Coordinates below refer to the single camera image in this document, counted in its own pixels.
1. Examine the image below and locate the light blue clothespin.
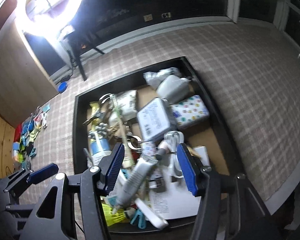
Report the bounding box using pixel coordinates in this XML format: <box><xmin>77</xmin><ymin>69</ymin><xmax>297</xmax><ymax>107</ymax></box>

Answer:
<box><xmin>130</xmin><ymin>209</ymin><xmax>146</xmax><ymax>229</ymax></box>

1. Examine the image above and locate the blue labelled can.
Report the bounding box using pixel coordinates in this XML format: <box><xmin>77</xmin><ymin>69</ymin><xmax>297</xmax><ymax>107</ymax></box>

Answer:
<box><xmin>89</xmin><ymin>131</ymin><xmax>111</xmax><ymax>165</ymax></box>

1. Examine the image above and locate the silver tube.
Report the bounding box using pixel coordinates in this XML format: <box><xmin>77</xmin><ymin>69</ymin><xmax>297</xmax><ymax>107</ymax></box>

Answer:
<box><xmin>112</xmin><ymin>156</ymin><xmax>158</xmax><ymax>214</ymax></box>

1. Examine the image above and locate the white paper sheet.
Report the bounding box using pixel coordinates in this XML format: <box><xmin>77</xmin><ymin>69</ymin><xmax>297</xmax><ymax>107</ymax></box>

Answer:
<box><xmin>149</xmin><ymin>152</ymin><xmax>203</xmax><ymax>221</ymax></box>

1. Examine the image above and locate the yellow shuttlecock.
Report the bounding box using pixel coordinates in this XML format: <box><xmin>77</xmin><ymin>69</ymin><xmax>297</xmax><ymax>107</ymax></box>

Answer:
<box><xmin>102</xmin><ymin>203</ymin><xmax>130</xmax><ymax>226</ymax></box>

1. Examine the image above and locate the colourful dotted white box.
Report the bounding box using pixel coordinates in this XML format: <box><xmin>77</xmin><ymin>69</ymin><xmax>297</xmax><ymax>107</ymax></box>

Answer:
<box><xmin>170</xmin><ymin>95</ymin><xmax>210</xmax><ymax>129</ymax></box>

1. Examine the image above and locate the grey metal tin box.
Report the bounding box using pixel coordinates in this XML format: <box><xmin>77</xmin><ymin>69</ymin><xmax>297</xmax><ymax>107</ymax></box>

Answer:
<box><xmin>137</xmin><ymin>97</ymin><xmax>177</xmax><ymax>142</ymax></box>

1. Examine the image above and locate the black storage tray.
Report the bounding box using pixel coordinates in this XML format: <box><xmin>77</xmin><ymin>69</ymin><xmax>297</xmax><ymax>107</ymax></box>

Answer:
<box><xmin>72</xmin><ymin>56</ymin><xmax>243</xmax><ymax>235</ymax></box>

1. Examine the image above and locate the blue round disc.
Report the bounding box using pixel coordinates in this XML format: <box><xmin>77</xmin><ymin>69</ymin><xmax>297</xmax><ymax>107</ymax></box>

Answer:
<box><xmin>58</xmin><ymin>82</ymin><xmax>68</xmax><ymax>94</ymax></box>

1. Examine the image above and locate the bright ring light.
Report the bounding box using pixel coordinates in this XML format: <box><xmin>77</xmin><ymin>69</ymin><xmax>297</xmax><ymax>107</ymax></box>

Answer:
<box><xmin>16</xmin><ymin>0</ymin><xmax>82</xmax><ymax>37</ymax></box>

